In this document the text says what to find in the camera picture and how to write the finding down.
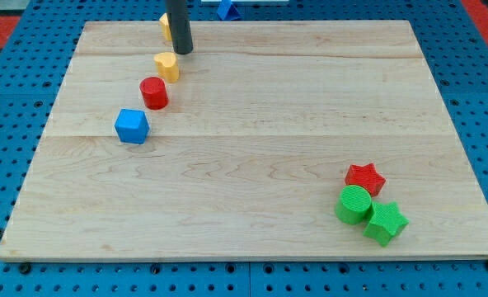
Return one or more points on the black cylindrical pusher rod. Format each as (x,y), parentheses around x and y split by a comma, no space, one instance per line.
(179,23)

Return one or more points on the yellow hexagon block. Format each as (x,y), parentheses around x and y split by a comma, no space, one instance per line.
(165,25)

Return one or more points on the yellow heart block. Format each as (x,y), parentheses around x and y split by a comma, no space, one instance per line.
(167,66)

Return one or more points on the blue triangle block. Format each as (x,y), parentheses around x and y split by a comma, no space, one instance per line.
(227,11)

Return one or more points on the red cylinder block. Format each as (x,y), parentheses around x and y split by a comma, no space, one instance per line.
(154,93)

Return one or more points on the blue cube block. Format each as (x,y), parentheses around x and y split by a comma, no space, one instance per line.
(132,126)

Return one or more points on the wooden board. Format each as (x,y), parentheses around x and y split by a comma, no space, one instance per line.
(247,160)

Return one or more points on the red star block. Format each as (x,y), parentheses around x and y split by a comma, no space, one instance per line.
(365,176)

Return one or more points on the green cylinder block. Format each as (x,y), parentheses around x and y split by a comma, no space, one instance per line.
(353,204)

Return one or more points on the green star block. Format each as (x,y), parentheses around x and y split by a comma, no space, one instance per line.
(384,222)

